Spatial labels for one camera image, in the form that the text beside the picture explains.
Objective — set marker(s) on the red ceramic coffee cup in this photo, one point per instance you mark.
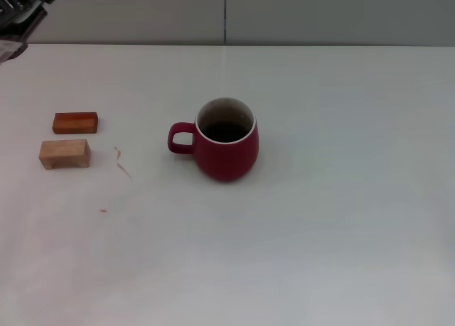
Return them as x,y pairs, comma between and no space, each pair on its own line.
227,159

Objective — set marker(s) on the dark reddish wooden block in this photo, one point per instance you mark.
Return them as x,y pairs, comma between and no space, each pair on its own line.
74,123

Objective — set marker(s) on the light wooden block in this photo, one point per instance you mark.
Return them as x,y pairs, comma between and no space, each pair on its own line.
64,153

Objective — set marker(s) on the grey partition panel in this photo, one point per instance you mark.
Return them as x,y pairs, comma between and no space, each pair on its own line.
337,13
124,13

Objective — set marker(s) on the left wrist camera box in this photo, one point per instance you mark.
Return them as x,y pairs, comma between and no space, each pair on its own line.
21,24

